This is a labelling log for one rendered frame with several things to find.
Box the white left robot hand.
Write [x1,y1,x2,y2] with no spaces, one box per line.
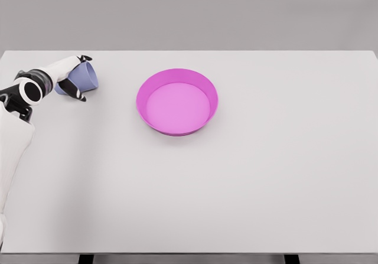
[46,54,93,103]

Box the lavender blue cup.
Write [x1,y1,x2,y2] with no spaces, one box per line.
[54,60,99,96]

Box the pink round plate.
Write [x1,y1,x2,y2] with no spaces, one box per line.
[136,67,219,137]

